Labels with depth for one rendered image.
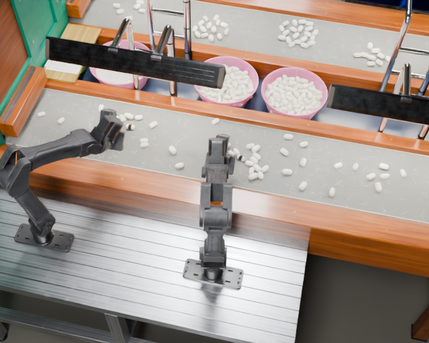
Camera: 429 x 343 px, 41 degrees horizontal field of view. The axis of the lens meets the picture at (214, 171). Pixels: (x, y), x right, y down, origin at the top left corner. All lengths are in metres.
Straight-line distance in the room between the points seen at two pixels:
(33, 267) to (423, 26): 1.92
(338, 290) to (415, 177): 0.76
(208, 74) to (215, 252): 0.58
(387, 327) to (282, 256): 0.86
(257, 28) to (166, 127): 0.69
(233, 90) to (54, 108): 0.71
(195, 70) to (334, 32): 0.93
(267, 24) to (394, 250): 1.18
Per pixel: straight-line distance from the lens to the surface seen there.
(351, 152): 2.22
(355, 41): 2.65
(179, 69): 1.94
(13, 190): 1.75
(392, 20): 2.76
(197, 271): 1.95
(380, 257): 2.10
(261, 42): 2.57
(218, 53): 2.47
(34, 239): 2.08
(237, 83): 2.38
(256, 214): 1.97
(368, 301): 2.75
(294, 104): 2.32
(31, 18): 2.37
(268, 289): 1.95
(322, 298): 2.71
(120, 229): 2.06
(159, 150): 2.15
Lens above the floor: 2.44
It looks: 54 degrees down
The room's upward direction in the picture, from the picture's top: 2 degrees clockwise
